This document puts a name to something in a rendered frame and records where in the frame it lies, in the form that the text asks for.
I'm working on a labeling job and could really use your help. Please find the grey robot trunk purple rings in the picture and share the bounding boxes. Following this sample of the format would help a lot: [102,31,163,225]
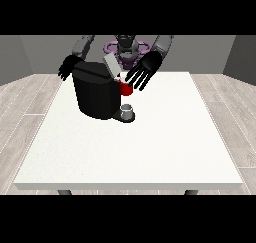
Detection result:
[103,35,153,71]

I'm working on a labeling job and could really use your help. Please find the red pod holder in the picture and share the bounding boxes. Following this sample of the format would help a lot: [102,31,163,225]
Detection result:
[118,79,134,97]

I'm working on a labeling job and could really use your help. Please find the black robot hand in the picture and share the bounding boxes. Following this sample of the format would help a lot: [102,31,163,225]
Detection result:
[124,50,164,92]
[57,54,85,82]

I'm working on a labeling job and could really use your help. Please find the small grey cup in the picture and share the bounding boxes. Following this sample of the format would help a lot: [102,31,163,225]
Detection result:
[120,103,135,120]

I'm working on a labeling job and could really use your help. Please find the pale grey machine lid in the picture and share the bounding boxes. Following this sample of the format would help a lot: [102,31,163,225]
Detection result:
[102,52,122,79]

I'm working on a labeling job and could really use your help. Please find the black coffee machine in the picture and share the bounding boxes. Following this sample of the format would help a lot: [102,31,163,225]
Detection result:
[71,60,137,124]

